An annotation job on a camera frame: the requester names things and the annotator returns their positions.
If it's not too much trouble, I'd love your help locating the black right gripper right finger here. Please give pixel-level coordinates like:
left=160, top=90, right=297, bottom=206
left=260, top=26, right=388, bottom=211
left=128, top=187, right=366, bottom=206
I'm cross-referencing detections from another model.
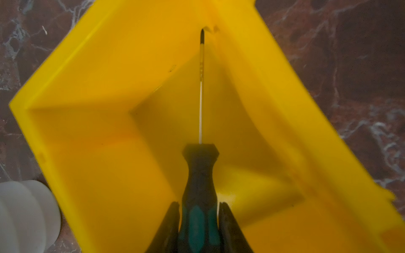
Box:
left=218, top=202, right=253, bottom=253

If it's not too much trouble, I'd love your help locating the yellow plastic bin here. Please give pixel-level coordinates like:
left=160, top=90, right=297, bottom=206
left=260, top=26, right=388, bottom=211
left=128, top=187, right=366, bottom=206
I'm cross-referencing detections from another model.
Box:
left=11, top=1, right=405, bottom=253

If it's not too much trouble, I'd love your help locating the black green handled screwdriver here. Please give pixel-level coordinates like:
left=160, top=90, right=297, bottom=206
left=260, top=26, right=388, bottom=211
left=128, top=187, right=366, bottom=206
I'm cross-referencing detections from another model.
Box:
left=178, top=29, right=221, bottom=253

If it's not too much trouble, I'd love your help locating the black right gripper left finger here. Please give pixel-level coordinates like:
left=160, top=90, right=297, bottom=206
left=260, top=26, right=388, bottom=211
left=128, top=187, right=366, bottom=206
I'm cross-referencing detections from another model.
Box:
left=146, top=202, right=180, bottom=253

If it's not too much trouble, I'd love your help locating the white ribbed flower pot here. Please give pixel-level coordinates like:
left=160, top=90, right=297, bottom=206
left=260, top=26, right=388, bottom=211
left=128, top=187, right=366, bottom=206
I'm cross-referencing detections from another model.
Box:
left=1, top=180, right=61, bottom=253

